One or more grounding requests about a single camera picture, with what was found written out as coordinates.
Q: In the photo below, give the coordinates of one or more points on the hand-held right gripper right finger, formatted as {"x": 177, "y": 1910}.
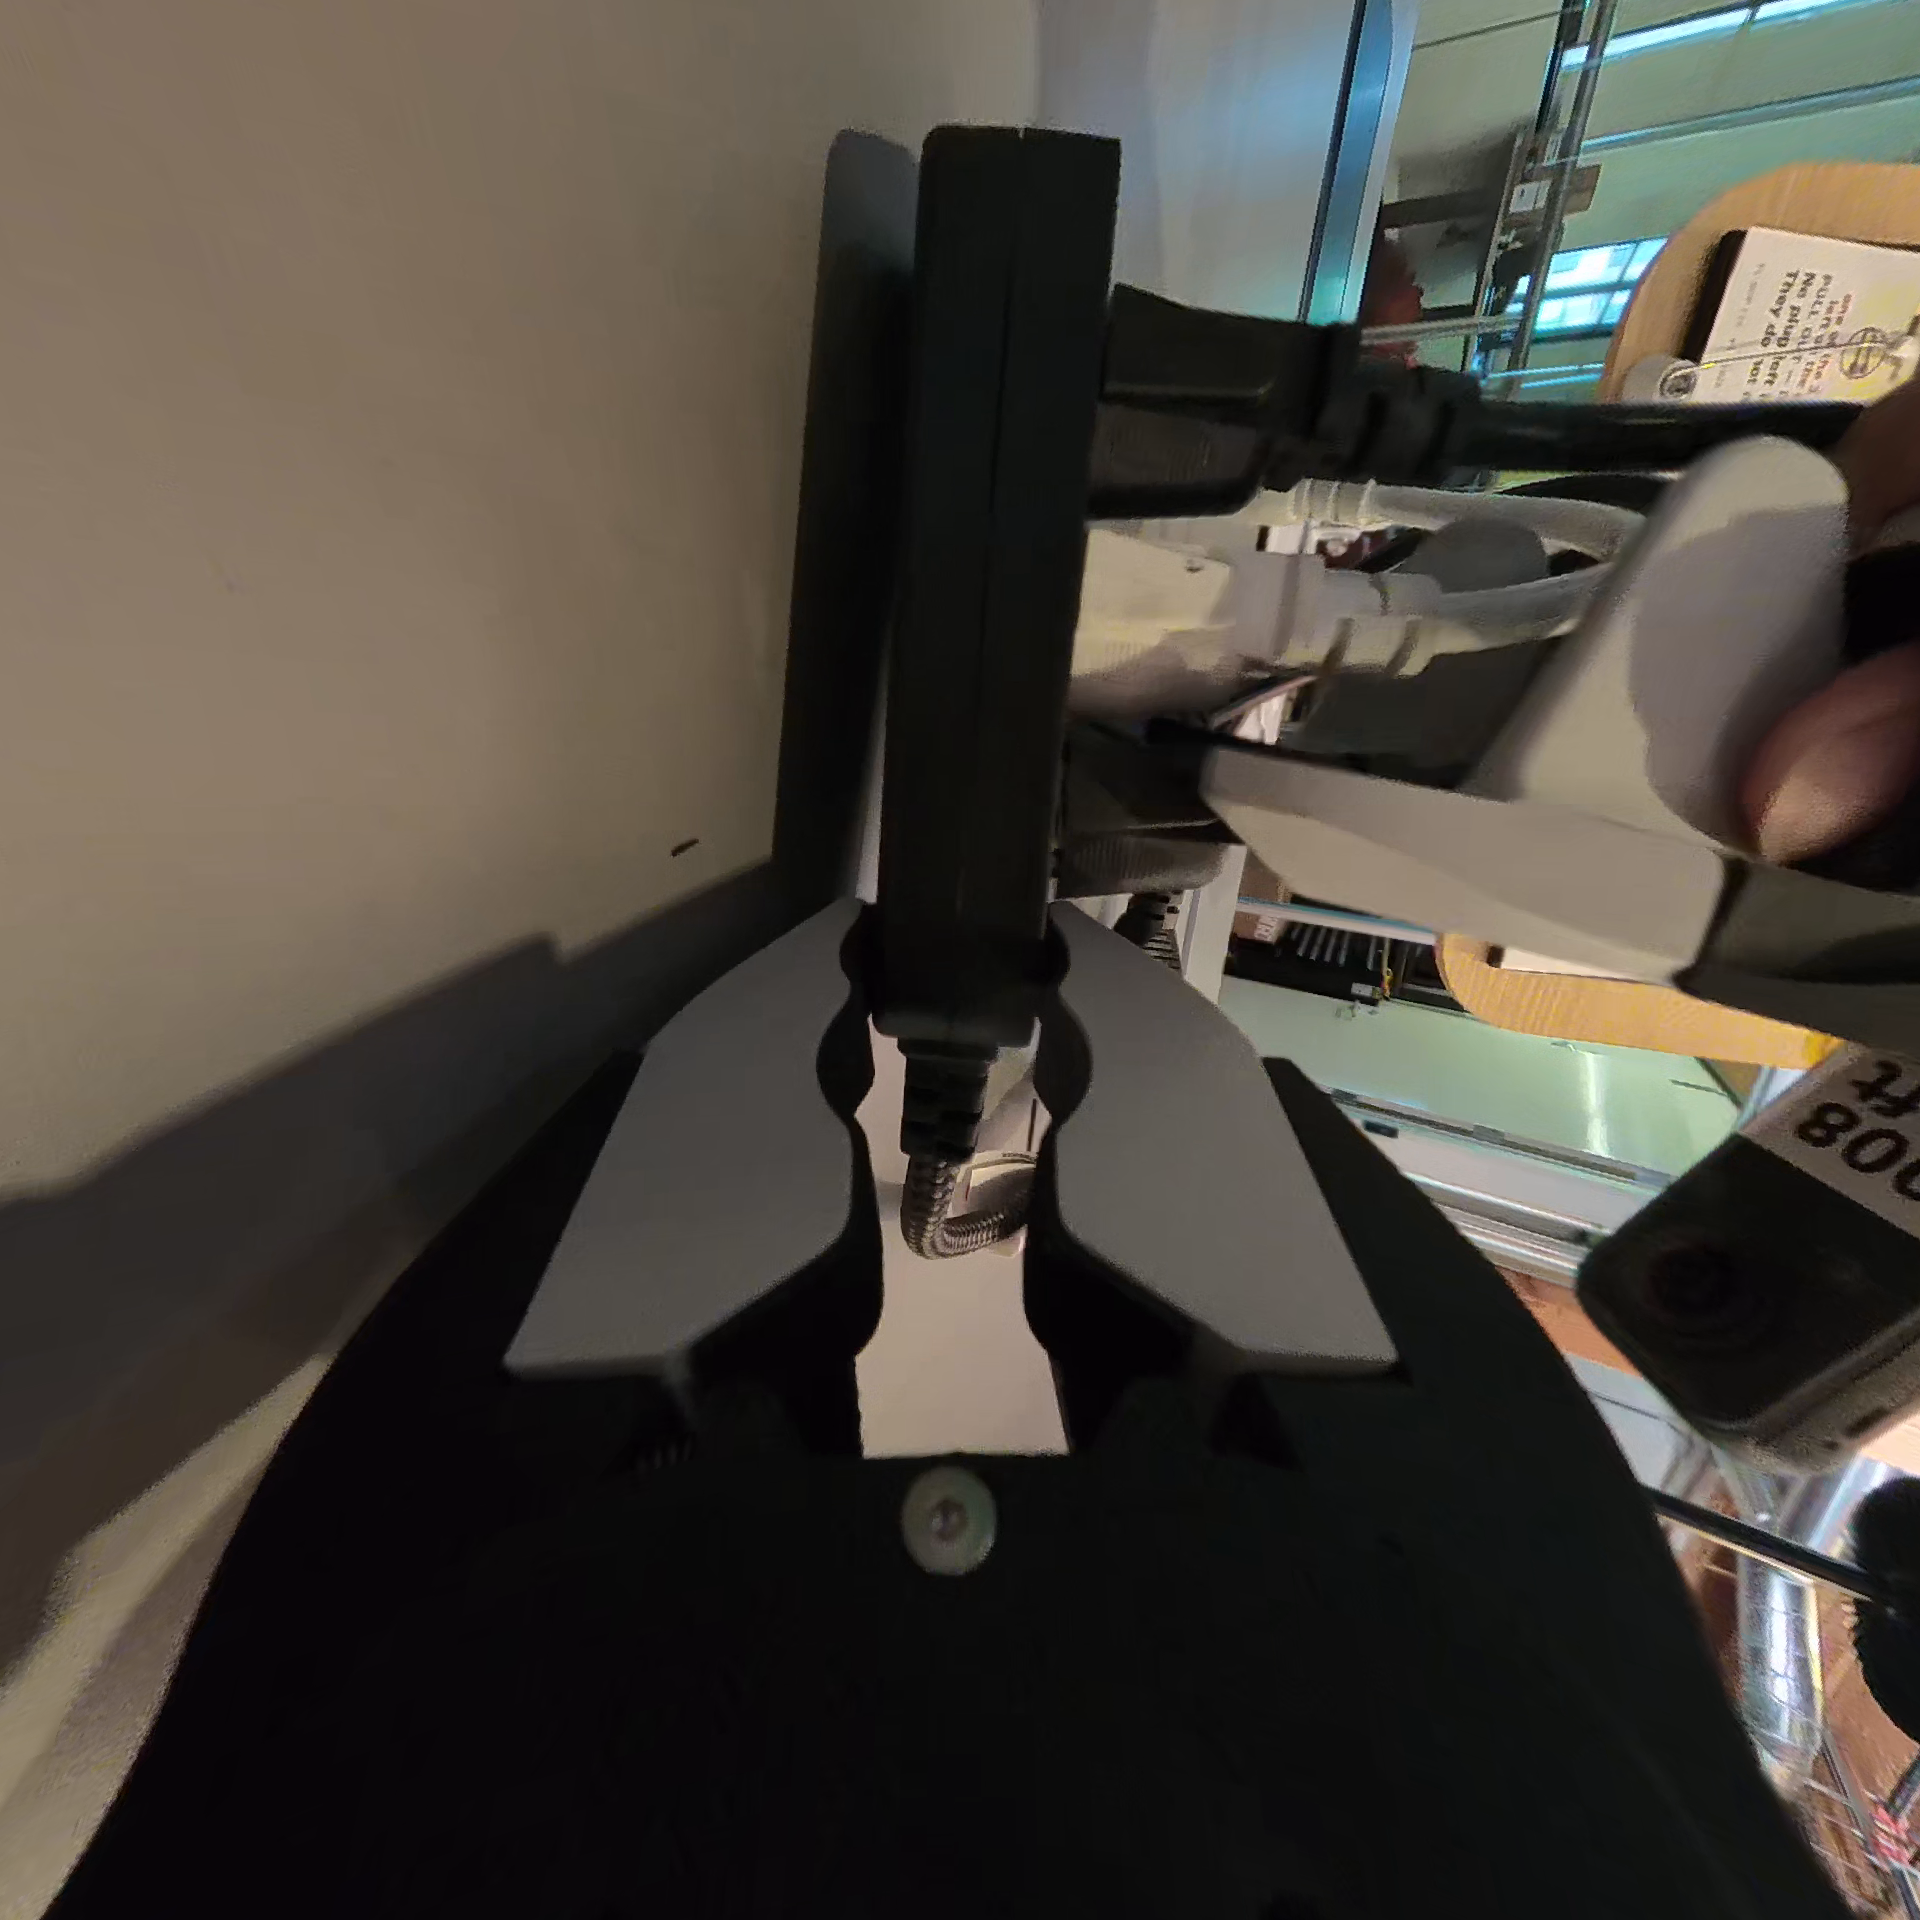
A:
{"x": 1201, "y": 1185}

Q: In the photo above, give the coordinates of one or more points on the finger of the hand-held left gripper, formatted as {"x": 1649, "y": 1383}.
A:
{"x": 1499, "y": 870}
{"x": 1410, "y": 728}

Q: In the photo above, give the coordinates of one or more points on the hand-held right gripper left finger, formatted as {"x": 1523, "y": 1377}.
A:
{"x": 705, "y": 1185}

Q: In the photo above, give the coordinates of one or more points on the black power strip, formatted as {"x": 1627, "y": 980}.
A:
{"x": 975, "y": 600}

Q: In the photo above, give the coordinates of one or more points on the person's left hand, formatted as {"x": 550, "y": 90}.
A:
{"x": 1845, "y": 781}

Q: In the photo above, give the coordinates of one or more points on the printed paper sign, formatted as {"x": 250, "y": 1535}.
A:
{"x": 1799, "y": 316}

